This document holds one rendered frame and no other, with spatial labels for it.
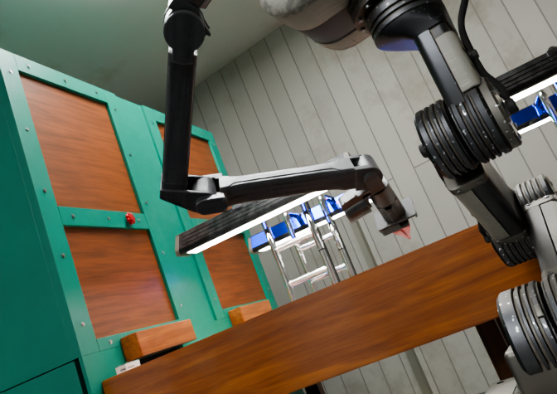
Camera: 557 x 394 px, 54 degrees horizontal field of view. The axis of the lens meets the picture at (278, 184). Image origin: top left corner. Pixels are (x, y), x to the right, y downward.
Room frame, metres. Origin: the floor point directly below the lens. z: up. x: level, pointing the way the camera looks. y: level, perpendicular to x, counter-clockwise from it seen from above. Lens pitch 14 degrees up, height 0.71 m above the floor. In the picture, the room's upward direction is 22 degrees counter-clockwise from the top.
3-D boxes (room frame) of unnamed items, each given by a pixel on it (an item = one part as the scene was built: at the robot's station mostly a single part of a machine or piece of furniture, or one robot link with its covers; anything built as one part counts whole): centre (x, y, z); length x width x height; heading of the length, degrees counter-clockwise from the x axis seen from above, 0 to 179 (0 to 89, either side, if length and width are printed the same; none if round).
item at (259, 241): (2.16, -0.10, 1.08); 0.62 x 0.08 x 0.07; 73
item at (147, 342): (1.70, 0.51, 0.83); 0.30 x 0.06 x 0.07; 163
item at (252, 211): (1.62, 0.07, 1.08); 0.62 x 0.08 x 0.07; 73
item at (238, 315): (2.34, 0.31, 0.83); 0.30 x 0.06 x 0.07; 163
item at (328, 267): (1.70, 0.04, 0.90); 0.20 x 0.19 x 0.45; 73
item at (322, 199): (2.08, -0.08, 0.90); 0.20 x 0.19 x 0.45; 73
